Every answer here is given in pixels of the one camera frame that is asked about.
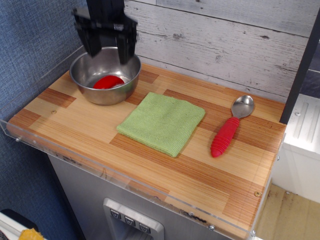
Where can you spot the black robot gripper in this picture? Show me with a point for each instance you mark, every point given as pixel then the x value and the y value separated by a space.
pixel 106 17

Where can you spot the red and white toy cake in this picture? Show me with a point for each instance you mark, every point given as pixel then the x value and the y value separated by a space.
pixel 108 82

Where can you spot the stainless steel pot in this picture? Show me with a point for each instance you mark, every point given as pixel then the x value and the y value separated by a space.
pixel 85 71

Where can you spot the green folded cloth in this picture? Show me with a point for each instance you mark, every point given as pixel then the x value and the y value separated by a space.
pixel 162 123

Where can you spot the clear acrylic edge guard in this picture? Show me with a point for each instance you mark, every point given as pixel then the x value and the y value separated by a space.
pixel 225 192

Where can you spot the silver toy fridge cabinet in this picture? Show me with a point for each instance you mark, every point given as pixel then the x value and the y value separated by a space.
pixel 86 193

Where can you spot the fridge dispenser button panel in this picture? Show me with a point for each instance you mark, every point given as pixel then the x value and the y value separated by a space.
pixel 127 224

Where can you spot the black and white object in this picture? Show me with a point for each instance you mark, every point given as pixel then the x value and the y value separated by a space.
pixel 12 224

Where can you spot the yellow object at corner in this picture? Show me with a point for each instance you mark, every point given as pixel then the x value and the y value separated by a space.
pixel 30 234

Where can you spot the white toy sink unit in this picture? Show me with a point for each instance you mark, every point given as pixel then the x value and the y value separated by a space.
pixel 297 167

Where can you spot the red handled metal spoon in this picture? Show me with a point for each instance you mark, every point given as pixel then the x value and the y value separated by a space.
pixel 242 107

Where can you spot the black vertical post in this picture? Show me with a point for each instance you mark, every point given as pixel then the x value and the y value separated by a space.
pixel 302 71

